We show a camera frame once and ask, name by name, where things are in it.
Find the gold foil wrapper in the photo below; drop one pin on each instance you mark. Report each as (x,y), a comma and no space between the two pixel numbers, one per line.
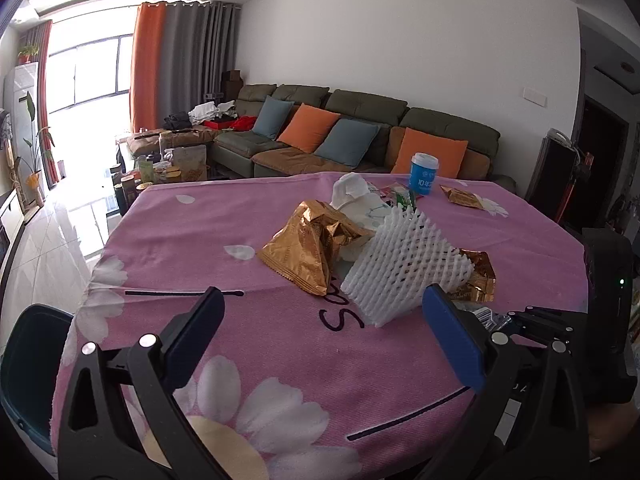
(480,270)

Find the small potted plant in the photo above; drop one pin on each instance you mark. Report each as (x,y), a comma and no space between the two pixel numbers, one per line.
(28,53)

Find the olive green sofa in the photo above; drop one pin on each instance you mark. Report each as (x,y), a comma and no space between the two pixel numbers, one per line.
(360,105)

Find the black clothes pile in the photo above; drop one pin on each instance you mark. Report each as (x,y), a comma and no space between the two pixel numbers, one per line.
(177,121)

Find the white standing air conditioner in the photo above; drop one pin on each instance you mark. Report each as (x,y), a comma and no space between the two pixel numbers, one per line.
(20,110)

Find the white wall switch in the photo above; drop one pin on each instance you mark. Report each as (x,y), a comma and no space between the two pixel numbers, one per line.
(533,96)

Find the large gold foil snack bag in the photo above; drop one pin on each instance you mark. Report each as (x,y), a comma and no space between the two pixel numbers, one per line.
(300,255)

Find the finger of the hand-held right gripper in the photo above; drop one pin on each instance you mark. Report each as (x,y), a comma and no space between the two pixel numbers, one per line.
(545,322)

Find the narrow orange cushion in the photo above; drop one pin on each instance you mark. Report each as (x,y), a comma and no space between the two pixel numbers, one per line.
(307,127)

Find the tall leafy potted plant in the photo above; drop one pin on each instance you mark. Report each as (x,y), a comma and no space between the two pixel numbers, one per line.
(36,160)

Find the clear plastic wrapper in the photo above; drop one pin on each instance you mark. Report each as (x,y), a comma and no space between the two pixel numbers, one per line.
(482,316)

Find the pink floral tablecloth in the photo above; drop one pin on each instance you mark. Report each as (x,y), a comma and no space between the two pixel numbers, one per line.
(250,240)

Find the black upright appliance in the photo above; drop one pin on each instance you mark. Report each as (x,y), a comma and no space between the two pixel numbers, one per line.
(552,180)

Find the white tv cabinet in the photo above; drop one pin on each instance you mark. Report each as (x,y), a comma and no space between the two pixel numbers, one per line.
(10,230)

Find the brown stacked boxes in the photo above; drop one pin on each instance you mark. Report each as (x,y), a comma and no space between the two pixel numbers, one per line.
(231,85)

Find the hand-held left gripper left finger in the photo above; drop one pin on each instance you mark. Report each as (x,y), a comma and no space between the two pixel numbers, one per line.
(192,330)

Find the flat gold snack packet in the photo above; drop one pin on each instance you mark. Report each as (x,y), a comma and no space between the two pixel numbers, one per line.
(462,197)

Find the large window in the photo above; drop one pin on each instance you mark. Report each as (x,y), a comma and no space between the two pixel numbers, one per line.
(95,72)

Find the red cloth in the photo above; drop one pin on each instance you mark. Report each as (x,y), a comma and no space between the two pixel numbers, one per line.
(245,124)

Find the striped grey orange curtain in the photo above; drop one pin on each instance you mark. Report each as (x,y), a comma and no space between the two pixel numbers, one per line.
(42,100)

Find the dark teal trash bin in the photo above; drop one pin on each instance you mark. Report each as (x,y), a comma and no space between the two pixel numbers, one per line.
(30,370)

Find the small blue cushion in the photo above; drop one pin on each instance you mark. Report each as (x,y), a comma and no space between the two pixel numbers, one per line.
(272,117)

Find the person's right forearm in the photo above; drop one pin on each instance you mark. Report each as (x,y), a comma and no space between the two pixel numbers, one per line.
(607,430)

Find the white foam fruit net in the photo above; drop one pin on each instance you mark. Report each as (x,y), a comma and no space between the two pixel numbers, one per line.
(400,270)

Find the wide blue cushion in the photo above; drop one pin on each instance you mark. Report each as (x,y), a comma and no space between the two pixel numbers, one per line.
(347,142)

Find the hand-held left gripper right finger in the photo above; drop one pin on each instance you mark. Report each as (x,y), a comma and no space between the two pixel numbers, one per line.
(452,335)

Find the green clear snack packet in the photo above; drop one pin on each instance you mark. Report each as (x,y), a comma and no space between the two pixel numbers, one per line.
(400,201)

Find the cluttered coffee table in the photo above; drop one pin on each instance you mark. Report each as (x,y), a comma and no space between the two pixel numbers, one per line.
(145,170)

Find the wide orange cushion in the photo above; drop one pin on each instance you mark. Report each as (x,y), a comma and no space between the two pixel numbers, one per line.
(432,152)

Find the tan paper bag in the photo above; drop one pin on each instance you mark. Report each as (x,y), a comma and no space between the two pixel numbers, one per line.
(190,162)

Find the blue and white paper cup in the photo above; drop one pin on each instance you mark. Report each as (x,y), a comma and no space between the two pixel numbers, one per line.
(422,177)

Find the white clothes pile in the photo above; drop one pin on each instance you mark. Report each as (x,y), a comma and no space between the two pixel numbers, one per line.
(212,110)

